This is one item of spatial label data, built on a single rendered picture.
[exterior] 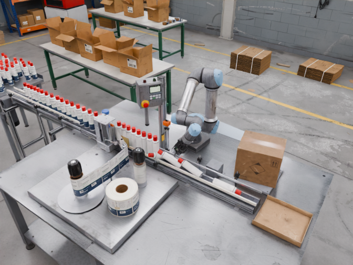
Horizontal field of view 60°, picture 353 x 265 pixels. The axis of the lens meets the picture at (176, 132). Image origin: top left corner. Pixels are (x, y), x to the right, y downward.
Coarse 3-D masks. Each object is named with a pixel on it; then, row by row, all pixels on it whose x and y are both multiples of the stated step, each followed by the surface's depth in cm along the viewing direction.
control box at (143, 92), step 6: (144, 78) 217; (150, 78) 217; (156, 78) 217; (138, 84) 209; (144, 84) 210; (150, 84) 210; (156, 84) 212; (138, 90) 213; (144, 90) 211; (138, 96) 217; (144, 96) 214; (138, 102) 221; (144, 102) 216; (150, 102) 218; (156, 102) 220
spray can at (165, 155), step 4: (160, 152) 225; (164, 152) 225; (164, 156) 224; (168, 156) 224; (172, 156) 226; (168, 160) 225; (172, 160) 224; (176, 160) 224; (172, 164) 225; (176, 164) 223; (180, 164) 223
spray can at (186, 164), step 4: (180, 160) 221; (184, 160) 220; (184, 164) 219; (188, 164) 218; (188, 168) 218; (192, 168) 217; (196, 168) 217; (192, 172) 217; (196, 172) 215; (200, 172) 215; (200, 176) 218
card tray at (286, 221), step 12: (264, 204) 204; (276, 204) 204; (288, 204) 200; (264, 216) 196; (276, 216) 196; (288, 216) 195; (300, 216) 195; (312, 216) 191; (264, 228) 186; (276, 228) 188; (288, 228) 188; (300, 228) 188; (288, 240) 180; (300, 240) 181
